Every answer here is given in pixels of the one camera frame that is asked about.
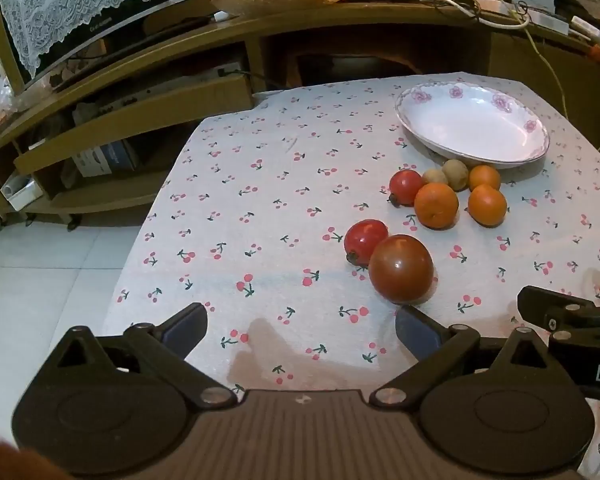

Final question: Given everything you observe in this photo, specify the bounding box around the white adapter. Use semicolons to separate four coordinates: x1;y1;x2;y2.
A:
570;16;600;46

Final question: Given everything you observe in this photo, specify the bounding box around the wooden cabinet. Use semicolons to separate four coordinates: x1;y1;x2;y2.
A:
0;0;600;231

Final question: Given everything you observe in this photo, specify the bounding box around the white cable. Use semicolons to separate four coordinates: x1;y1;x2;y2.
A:
430;0;528;29

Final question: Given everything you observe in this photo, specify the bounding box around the white power strip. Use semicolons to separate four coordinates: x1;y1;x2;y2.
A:
480;0;571;36

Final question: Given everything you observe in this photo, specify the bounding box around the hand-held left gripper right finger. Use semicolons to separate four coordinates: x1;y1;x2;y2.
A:
369;304;561;408

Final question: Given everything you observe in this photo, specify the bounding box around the cherry print tablecloth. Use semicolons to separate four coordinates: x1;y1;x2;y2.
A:
102;71;600;480

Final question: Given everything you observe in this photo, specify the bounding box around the green-brown kiwi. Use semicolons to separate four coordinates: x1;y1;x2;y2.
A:
441;159;470;192

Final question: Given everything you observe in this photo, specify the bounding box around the blue and white box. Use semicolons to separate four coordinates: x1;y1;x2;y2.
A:
72;140;138;177

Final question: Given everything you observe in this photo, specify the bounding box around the small red tomato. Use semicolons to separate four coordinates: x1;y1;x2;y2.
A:
389;169;425;208

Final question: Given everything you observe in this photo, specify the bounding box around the large tangerine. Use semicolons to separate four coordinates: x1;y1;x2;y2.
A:
413;182;460;230

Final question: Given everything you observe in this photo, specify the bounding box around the white floral plate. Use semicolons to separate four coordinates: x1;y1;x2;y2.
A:
395;81;551;170

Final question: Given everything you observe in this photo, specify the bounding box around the white lace cloth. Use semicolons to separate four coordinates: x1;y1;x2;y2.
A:
0;0;168;78

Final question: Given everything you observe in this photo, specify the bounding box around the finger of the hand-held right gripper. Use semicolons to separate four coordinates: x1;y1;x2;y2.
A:
517;285;600;357

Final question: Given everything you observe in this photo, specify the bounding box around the small white box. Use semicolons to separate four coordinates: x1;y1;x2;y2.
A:
1;172;46;211

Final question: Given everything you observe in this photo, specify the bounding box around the yellow cable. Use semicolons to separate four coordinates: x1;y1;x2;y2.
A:
505;0;600;151

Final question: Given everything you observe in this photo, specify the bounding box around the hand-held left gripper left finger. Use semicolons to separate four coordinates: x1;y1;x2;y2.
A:
40;302;238;408

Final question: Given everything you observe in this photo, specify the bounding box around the silver media player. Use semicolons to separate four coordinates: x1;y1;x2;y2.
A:
97;62;246;111

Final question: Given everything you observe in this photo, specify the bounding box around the large dark red tomato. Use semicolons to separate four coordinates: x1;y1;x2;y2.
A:
368;234;435;306

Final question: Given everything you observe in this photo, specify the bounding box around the medium red tomato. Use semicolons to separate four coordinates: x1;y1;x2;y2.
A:
344;219;390;267

